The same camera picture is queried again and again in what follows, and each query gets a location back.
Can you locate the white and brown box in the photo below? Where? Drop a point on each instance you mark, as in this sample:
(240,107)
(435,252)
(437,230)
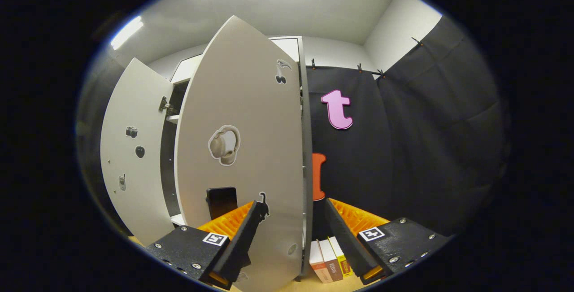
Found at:
(316,260)

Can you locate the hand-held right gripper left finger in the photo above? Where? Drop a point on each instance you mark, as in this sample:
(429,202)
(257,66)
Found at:
(242,247)

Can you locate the metal door hinge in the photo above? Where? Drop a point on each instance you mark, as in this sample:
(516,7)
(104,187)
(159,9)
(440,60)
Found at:
(165,105)

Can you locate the yellow box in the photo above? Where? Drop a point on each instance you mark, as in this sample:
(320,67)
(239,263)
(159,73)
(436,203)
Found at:
(341,260)

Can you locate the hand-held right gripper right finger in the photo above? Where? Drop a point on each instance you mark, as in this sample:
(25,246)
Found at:
(345,242)

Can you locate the white cabinet shelf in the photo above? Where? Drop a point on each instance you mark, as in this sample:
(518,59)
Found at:
(178,220)
(172,119)

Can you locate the narrow ceiling light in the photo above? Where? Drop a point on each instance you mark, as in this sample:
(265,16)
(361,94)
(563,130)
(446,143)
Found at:
(127,32)

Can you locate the white shoe cabinet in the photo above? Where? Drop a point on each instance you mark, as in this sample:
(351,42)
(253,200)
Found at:
(307,148)

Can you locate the white shoe cabinet door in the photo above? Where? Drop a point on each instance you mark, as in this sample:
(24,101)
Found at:
(264,171)
(134,193)

